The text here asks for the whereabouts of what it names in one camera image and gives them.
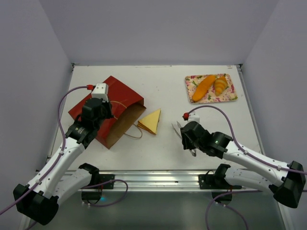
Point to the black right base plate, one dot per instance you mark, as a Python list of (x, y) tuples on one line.
[(210, 181)]

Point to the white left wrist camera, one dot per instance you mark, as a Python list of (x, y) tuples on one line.
[(100, 91)]

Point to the fake orange bread loaf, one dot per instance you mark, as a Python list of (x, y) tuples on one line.
[(203, 87)]

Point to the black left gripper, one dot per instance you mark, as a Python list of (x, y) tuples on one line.
[(108, 106)]

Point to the fake croissant bread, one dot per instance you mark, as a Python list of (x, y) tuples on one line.
[(220, 85)]

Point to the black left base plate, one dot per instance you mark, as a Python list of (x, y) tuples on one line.
[(107, 181)]

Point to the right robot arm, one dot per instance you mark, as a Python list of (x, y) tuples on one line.
[(286, 181)]

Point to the fake triangle sandwich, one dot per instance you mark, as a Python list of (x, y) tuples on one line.
[(150, 122)]

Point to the aluminium frame rail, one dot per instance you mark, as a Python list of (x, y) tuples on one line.
[(180, 181)]

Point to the red paper bag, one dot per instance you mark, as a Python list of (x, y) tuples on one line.
[(127, 107)]

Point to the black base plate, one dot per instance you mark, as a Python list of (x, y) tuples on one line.
[(107, 181), (210, 181)]

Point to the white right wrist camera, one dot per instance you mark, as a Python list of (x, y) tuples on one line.
[(191, 117)]

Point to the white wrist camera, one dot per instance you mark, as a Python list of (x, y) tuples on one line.
[(191, 117), (100, 91)]

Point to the floral rectangular tray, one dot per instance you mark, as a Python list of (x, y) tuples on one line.
[(229, 94)]

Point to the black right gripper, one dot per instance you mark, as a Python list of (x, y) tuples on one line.
[(186, 138)]

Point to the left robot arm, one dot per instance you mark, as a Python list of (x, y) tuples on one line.
[(41, 197)]

